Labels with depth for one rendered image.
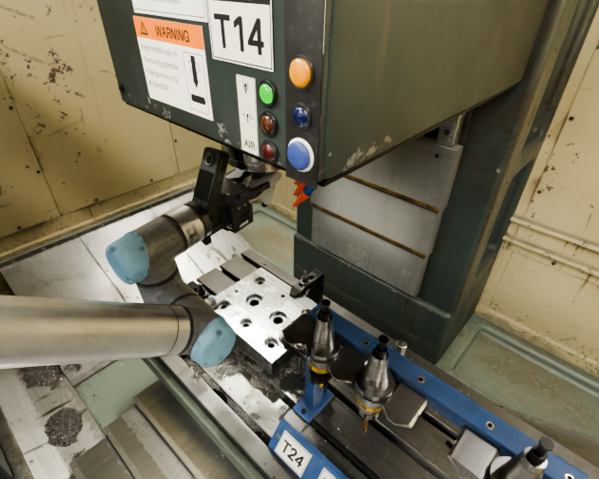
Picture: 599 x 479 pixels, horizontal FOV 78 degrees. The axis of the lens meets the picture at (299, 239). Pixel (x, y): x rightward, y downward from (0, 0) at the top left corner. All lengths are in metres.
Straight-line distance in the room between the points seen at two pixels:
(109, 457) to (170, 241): 0.76
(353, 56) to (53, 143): 1.41
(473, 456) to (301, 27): 0.58
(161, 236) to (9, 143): 1.06
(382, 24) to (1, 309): 0.46
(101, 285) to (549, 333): 1.72
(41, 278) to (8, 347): 1.27
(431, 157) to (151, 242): 0.72
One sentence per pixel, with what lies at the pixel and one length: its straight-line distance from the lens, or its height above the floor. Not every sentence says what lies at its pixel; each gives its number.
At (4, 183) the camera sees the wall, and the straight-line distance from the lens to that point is 1.67.
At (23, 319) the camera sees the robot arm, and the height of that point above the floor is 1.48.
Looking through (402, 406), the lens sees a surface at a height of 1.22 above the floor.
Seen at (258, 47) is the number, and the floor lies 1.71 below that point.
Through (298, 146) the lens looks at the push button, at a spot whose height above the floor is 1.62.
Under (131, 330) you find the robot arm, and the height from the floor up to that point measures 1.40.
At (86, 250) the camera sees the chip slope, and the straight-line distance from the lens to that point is 1.78.
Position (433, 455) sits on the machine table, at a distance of 1.00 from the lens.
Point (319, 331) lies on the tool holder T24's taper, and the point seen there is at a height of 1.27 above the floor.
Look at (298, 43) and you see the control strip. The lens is 0.38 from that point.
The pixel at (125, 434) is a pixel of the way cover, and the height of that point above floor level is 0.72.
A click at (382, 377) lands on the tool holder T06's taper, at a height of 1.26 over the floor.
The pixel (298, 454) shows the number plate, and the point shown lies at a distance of 0.90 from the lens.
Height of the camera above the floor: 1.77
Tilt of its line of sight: 36 degrees down
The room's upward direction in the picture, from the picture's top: 1 degrees clockwise
